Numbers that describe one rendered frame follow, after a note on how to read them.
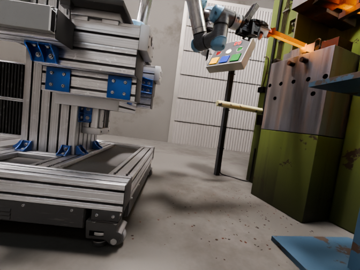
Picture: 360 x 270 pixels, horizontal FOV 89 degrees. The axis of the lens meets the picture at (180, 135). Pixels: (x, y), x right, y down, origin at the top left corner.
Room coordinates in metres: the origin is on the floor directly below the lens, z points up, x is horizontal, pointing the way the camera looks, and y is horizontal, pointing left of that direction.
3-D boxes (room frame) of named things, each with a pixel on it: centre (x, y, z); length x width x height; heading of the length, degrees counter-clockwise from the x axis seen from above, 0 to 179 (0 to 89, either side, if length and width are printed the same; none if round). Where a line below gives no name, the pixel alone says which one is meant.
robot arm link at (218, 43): (0.96, -0.12, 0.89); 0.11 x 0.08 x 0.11; 38
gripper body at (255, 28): (1.00, -0.28, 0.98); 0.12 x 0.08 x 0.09; 111
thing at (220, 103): (1.46, -0.45, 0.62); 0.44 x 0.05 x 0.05; 111
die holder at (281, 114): (1.20, -0.88, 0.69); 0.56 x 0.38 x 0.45; 111
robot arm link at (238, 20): (0.97, -0.21, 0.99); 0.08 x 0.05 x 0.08; 21
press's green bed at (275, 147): (1.20, -0.88, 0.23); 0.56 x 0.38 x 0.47; 111
